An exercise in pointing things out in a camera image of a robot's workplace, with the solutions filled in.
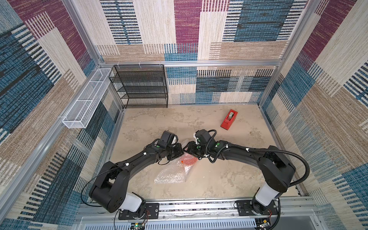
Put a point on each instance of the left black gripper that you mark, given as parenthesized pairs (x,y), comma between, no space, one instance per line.
(180,152)

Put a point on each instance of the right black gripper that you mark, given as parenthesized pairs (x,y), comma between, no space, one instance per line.
(192,148)

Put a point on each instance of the orange plastic bowl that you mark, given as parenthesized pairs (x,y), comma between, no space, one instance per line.
(188,160)

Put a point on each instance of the clear bubble wrap sheet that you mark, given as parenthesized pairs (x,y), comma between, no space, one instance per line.
(174,172)

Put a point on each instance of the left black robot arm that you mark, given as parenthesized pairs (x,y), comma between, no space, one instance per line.
(109,189)

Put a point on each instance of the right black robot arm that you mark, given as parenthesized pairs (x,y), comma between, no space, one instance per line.
(277,169)

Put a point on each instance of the red tape dispenser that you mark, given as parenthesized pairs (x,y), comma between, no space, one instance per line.
(229,119)

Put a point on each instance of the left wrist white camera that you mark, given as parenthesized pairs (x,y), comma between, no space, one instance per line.
(168,138)

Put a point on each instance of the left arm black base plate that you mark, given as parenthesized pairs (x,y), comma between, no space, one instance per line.
(145,211)

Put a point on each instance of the black wire mesh shelf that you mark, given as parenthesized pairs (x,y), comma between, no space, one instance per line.
(140,86)

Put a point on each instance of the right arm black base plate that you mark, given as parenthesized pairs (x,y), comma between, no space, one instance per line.
(251,207)

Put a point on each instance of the white wire mesh basket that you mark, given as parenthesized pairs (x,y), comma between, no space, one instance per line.
(85,106)

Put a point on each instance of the aluminium mounting rail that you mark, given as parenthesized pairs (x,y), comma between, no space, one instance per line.
(289,213)

